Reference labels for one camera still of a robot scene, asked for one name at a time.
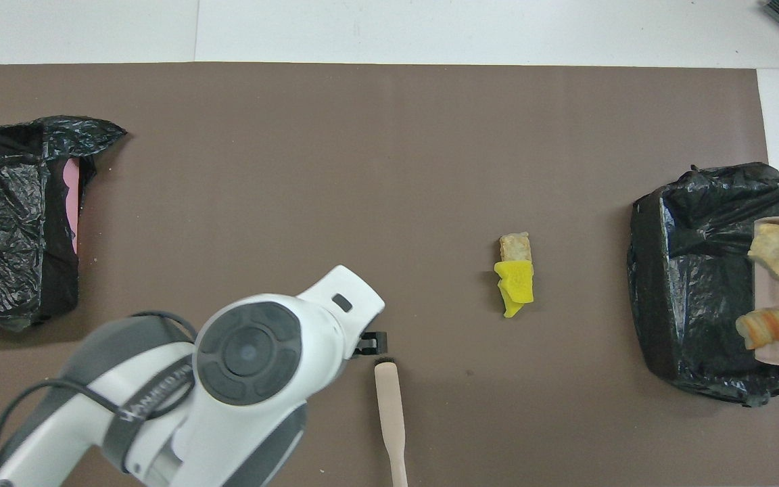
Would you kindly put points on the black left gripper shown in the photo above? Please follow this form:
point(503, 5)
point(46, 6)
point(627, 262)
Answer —
point(372, 343)

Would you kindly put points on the beige brush with black bristles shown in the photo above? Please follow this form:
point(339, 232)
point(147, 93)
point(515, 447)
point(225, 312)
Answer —
point(389, 406)

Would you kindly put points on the small yellow-green sponge scrap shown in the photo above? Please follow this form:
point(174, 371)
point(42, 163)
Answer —
point(511, 310)

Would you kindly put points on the yellow sponge piece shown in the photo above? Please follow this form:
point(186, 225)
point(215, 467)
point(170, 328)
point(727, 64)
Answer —
point(516, 277)

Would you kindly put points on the pale crusty bread piece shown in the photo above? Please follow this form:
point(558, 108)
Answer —
point(515, 247)

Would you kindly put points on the striped croissant piece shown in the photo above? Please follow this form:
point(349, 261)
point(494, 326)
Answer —
point(765, 327)

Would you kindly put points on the pale croissant piece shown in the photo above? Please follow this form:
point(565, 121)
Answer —
point(773, 249)

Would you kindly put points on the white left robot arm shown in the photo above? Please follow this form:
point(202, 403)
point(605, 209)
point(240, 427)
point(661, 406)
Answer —
point(254, 379)

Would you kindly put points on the black plastic trash bag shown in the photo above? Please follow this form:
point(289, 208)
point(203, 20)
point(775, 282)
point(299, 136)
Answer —
point(4, 203)
point(694, 304)

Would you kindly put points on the pink plastic bin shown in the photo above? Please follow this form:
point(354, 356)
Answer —
point(73, 203)

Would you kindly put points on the brown table mat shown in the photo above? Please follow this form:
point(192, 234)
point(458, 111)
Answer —
point(430, 169)

